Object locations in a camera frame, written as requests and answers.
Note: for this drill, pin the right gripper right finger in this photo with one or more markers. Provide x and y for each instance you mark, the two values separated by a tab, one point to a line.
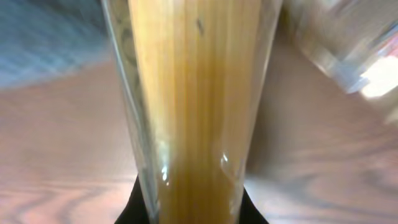
249	213

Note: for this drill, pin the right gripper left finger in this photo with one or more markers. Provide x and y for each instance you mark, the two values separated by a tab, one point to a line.
135	210

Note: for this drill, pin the orange spaghetti packet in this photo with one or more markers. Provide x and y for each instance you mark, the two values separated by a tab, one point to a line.
192	74

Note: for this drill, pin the gold foil food pouch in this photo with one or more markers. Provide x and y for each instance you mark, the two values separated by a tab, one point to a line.
354	42

